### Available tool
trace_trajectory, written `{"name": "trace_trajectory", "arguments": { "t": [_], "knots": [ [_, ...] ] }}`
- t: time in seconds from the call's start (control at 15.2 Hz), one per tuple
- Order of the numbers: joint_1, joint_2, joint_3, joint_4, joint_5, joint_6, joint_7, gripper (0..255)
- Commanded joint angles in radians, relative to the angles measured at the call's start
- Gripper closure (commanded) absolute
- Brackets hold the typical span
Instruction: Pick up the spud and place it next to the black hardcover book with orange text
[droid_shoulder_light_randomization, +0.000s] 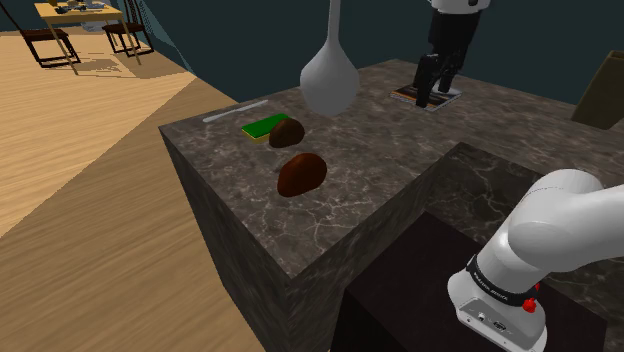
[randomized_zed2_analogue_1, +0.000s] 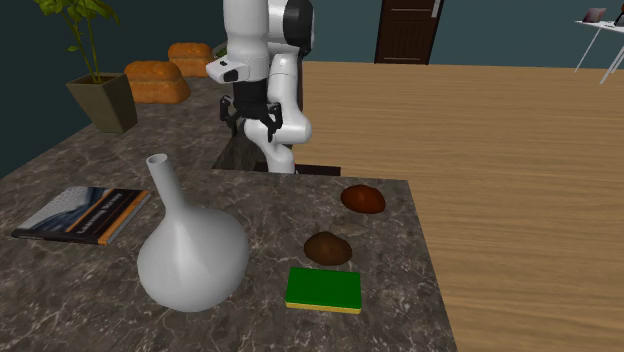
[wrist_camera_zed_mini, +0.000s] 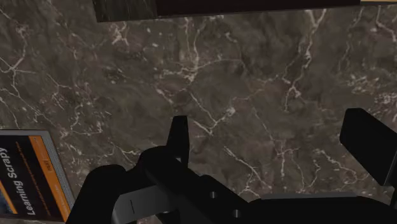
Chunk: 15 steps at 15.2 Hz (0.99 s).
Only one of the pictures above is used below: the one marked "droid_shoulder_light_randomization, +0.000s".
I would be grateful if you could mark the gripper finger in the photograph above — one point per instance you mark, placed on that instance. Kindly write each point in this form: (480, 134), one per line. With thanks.
(425, 80)
(447, 78)

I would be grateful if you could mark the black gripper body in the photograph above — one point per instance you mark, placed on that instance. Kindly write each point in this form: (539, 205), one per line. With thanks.
(451, 34)

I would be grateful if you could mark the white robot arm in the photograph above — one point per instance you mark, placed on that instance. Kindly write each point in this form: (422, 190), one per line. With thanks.
(546, 229)

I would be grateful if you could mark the flat book with orange cover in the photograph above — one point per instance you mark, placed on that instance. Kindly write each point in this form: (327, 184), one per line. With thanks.
(451, 97)

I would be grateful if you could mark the white long-necked vase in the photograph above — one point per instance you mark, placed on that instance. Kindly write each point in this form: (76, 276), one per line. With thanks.
(329, 78)

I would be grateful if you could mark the small brown potato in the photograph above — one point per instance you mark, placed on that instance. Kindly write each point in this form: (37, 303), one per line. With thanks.
(286, 133)

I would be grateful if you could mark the large brown potato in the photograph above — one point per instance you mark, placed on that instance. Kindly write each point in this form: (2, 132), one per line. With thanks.
(302, 174)

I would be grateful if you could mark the olive brown box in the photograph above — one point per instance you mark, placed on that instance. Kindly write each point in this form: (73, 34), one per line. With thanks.
(602, 95)

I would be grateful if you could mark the green and yellow sponge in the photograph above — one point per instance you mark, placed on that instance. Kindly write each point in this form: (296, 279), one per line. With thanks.
(261, 126)

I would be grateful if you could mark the silver table knife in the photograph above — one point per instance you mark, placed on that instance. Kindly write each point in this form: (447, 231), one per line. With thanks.
(234, 111)

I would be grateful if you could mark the dark robot stand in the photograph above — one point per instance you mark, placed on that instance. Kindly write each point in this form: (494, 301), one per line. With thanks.
(404, 282)

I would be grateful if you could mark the dark framed chair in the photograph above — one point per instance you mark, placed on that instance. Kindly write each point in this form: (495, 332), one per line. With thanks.
(124, 29)
(46, 35)

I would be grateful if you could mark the light wooden dining table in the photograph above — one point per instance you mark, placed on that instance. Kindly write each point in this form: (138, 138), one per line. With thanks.
(78, 13)

